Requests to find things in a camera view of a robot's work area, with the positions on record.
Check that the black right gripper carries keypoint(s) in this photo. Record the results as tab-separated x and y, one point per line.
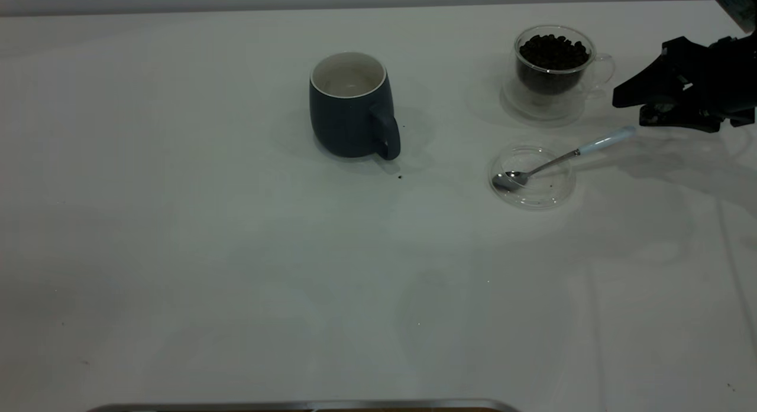
733	81

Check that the dark grey ceramic mug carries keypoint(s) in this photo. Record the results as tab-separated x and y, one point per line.
343	125

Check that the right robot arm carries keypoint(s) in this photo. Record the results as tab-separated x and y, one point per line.
739	1

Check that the roasted coffee beans pile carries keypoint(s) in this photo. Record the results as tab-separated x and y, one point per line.
553	57

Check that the round clear glass lid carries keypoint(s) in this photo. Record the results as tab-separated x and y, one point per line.
544	193

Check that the silver metal rim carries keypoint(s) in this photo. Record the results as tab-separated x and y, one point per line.
295	406

